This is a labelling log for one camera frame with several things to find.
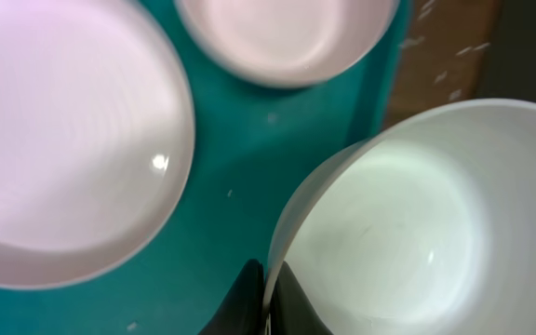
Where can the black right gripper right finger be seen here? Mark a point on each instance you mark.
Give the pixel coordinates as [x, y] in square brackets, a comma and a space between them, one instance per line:
[291, 313]

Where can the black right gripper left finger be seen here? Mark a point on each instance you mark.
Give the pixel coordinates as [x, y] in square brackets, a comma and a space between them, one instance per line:
[240, 310]

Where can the large white plate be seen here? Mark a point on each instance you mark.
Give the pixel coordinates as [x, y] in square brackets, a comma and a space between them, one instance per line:
[96, 138]

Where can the pink white bowl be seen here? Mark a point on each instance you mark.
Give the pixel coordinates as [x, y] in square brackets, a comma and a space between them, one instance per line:
[286, 43]

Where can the teal serving tray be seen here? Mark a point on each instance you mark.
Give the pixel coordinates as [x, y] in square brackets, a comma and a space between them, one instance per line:
[254, 146]

